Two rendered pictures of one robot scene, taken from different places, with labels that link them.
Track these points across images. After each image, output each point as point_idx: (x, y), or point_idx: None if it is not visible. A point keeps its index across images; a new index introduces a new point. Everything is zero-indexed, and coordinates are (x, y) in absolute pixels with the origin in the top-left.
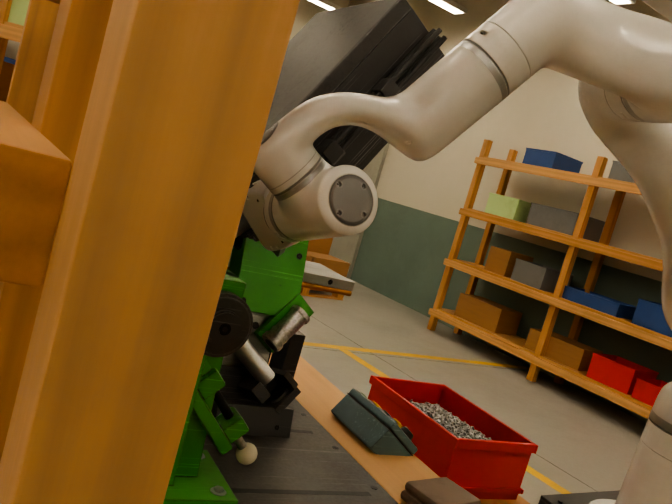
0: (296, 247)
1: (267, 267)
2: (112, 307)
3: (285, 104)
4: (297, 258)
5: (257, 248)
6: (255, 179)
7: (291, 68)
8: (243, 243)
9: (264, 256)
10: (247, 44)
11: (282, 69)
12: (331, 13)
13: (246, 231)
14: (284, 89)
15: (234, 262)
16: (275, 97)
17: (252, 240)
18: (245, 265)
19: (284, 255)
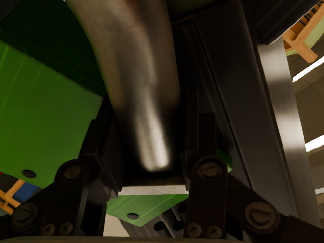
0: (50, 176)
1: (8, 112)
2: None
3: (309, 222)
4: (24, 169)
5: (67, 112)
6: (234, 161)
7: (310, 191)
8: (93, 84)
9: (41, 117)
10: None
11: (307, 171)
12: (320, 225)
13: (116, 128)
14: (308, 197)
15: (69, 22)
16: (305, 181)
17: (92, 110)
18: (20, 64)
19: (36, 153)
